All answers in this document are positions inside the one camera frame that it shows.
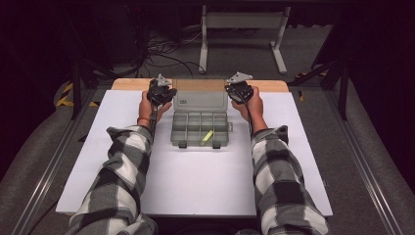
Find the black metal stand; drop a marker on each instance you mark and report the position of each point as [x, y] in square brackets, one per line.
[336, 65]
[80, 81]

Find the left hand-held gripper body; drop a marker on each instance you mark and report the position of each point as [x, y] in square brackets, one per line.
[160, 93]

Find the green plastic tool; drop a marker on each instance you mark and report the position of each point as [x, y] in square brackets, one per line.
[207, 135]

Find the grey transparent compartment box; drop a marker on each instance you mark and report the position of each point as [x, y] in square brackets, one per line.
[199, 124]

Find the person's left hand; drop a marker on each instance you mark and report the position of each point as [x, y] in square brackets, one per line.
[146, 109]

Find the white metal desk stand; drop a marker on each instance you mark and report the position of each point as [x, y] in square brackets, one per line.
[241, 19]

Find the yellow black hazard tape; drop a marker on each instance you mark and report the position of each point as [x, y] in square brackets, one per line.
[65, 98]

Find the person's right hand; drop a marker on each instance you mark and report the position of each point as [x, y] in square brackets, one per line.
[255, 106]

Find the aluminium rail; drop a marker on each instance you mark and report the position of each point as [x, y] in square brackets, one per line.
[365, 169]
[49, 169]

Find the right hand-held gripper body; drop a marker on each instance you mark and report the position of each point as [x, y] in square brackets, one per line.
[240, 91]

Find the orange wristband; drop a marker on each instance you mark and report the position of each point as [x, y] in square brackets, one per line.
[143, 119]

